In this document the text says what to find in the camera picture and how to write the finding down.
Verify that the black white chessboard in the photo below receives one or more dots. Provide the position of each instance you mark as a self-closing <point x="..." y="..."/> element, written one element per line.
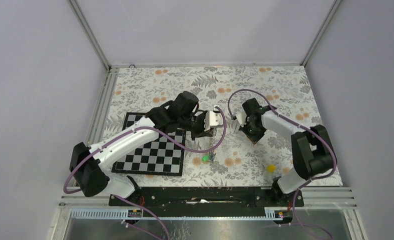
<point x="159" y="157"/>

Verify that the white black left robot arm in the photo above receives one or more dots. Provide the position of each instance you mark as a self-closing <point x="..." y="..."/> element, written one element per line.
<point x="89" y="165"/>

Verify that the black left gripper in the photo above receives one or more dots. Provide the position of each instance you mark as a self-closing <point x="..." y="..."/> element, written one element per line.
<point x="201" y="133"/>

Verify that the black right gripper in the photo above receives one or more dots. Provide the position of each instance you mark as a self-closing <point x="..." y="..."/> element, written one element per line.
<point x="254" y="139"/>

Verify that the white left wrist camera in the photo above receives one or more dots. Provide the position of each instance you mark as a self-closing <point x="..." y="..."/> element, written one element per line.
<point x="213" y="118"/>

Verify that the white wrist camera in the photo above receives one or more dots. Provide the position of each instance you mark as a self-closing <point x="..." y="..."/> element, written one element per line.
<point x="213" y="118"/>
<point x="241" y="117"/>

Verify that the yellow cube block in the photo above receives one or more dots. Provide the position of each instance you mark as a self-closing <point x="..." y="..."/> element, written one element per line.
<point x="271" y="168"/>

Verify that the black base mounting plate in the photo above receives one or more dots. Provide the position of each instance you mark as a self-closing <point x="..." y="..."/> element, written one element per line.
<point x="195" y="202"/>

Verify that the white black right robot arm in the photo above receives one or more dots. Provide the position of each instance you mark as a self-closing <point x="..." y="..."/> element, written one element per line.
<point x="311" y="148"/>

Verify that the floral patterned table mat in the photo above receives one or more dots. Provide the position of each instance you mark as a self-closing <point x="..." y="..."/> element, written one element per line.
<point x="237" y="162"/>

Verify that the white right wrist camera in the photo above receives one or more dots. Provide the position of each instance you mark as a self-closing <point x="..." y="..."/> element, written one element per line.
<point x="241" y="117"/>

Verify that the green key tag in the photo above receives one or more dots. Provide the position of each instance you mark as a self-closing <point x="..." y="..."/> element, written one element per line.
<point x="205" y="159"/>

